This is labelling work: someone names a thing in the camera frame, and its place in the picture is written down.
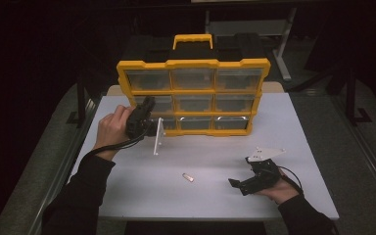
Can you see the grid of clear drawers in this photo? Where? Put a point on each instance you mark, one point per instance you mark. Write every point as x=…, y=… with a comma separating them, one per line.
x=238, y=80

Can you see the person's right hand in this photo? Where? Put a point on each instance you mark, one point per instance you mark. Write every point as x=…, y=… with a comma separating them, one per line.
x=283, y=192

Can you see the yellow black organizer case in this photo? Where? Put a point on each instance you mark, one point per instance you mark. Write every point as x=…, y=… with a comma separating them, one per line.
x=235, y=63

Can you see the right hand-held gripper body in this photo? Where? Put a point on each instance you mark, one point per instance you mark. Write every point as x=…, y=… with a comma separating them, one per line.
x=263, y=176

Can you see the grey metal desk frame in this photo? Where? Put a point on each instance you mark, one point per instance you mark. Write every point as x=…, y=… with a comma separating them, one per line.
x=282, y=49

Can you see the small metal piece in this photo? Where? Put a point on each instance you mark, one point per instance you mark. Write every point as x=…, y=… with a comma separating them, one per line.
x=188, y=177

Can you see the person's left hand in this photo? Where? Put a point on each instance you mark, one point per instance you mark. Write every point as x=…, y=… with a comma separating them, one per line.
x=111, y=130

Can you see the black metal stand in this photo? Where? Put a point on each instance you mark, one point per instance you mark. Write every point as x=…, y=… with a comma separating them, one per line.
x=351, y=98
x=81, y=98

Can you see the aluminium floor rail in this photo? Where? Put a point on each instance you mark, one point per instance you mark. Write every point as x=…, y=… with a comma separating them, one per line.
x=365, y=153
x=58, y=169

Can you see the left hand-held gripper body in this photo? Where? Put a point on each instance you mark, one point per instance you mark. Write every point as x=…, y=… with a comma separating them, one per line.
x=138, y=122

